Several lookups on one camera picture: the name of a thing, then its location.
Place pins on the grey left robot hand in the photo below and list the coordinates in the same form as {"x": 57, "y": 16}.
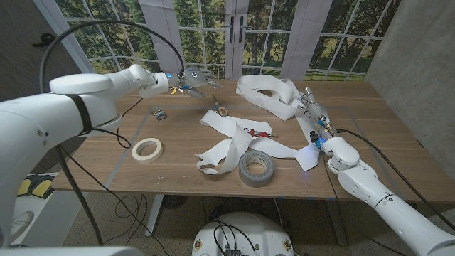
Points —
{"x": 193, "y": 80}

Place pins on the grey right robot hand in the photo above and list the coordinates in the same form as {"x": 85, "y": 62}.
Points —
{"x": 318, "y": 117}

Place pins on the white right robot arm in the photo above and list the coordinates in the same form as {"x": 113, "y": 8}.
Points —
{"x": 391, "y": 209}

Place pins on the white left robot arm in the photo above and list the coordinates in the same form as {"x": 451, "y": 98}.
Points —
{"x": 53, "y": 117}

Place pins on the long white receipt paper strip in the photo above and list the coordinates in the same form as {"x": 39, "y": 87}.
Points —
{"x": 234, "y": 142}

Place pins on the printed window forest backdrop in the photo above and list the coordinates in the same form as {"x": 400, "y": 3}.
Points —
{"x": 266, "y": 35}

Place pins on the beige masking tape roll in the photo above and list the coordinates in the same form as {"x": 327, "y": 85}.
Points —
{"x": 147, "y": 160}

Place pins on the grey table leg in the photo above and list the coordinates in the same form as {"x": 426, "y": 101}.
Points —
{"x": 337, "y": 224}

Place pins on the black round floor object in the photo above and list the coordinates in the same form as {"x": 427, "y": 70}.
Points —
{"x": 174, "y": 201}

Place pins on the white robot torso base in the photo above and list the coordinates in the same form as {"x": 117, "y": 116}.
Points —
{"x": 266, "y": 234}

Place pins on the white table leg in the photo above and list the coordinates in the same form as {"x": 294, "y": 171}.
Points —
{"x": 153, "y": 217}

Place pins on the yellow black foot pedal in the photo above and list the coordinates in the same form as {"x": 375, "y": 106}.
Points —
{"x": 43, "y": 188}
{"x": 25, "y": 187}

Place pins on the white floor board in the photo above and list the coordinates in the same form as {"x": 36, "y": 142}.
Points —
{"x": 53, "y": 220}

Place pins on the white robot torso edge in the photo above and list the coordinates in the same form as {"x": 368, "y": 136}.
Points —
{"x": 71, "y": 252}

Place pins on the grey duct tape roll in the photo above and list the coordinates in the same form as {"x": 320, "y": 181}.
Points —
{"x": 249, "y": 177}

